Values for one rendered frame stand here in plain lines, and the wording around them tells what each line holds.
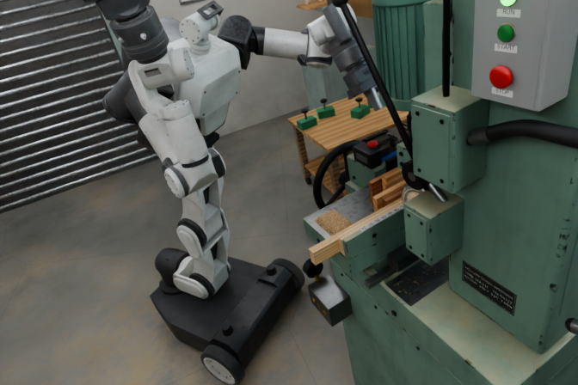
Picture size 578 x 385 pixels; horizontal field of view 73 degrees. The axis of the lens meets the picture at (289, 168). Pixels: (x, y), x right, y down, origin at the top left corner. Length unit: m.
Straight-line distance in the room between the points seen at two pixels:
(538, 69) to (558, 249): 0.31
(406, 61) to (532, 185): 0.33
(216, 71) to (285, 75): 2.90
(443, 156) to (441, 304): 0.42
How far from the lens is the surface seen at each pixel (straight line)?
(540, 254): 0.78
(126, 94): 1.07
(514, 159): 0.71
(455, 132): 0.65
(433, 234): 0.80
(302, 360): 1.90
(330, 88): 3.15
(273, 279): 1.93
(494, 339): 0.96
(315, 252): 0.93
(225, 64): 1.21
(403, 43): 0.84
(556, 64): 0.58
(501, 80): 0.58
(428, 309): 0.98
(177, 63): 0.85
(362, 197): 1.14
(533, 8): 0.55
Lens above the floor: 1.57
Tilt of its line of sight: 30 degrees down
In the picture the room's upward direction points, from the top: 13 degrees counter-clockwise
